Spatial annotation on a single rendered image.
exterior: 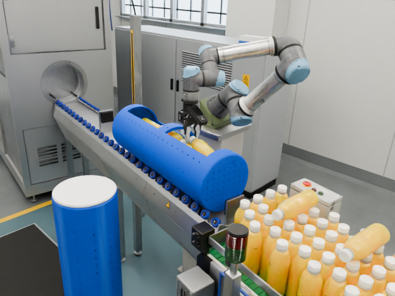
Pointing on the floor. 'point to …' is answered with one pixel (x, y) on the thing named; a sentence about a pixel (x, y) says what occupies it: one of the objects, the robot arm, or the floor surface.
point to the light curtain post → (135, 23)
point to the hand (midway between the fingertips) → (192, 140)
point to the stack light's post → (231, 284)
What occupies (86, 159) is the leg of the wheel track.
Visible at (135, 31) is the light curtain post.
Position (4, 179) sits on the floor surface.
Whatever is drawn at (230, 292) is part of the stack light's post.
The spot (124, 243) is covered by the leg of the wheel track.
